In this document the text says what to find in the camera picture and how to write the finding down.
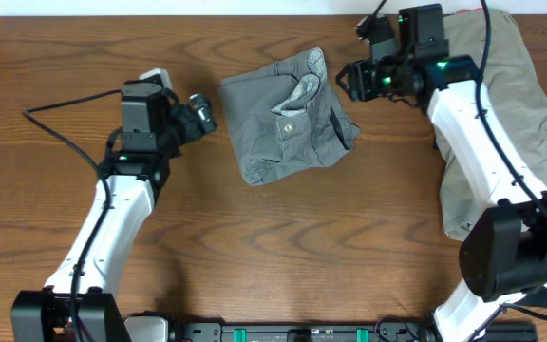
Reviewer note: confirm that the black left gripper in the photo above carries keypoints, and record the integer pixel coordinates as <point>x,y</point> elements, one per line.
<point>192,130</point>

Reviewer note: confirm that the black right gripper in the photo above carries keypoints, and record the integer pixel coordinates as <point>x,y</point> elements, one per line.
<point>357,81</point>

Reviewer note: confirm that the grey shorts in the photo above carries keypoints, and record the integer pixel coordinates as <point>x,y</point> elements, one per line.
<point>284,118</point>

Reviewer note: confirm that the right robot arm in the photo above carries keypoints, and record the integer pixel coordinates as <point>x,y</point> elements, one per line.
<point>503,259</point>

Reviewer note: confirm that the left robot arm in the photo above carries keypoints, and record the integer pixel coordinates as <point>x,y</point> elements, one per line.
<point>78,302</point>

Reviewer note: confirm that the beige khaki shorts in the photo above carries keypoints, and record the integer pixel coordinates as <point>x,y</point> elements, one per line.
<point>521,106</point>

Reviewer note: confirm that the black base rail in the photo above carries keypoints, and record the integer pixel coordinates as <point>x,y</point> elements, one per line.
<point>215,332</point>

